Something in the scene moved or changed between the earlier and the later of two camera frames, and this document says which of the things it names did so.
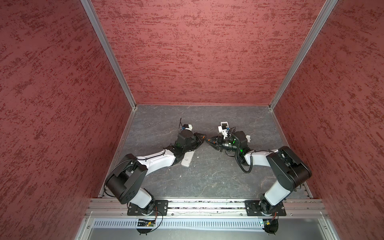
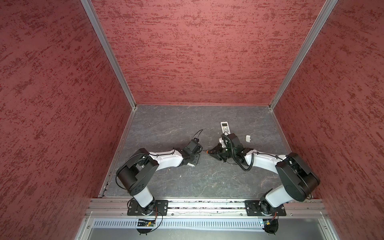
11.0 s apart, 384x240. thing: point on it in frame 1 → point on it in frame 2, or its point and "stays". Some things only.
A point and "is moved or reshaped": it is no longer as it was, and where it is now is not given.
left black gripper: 200,141 → 196,159
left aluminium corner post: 89,8 stays
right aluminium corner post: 323,17 stays
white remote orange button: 187,158 is moved or reshaped
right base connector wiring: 271,226 stays
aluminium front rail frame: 118,209 stays
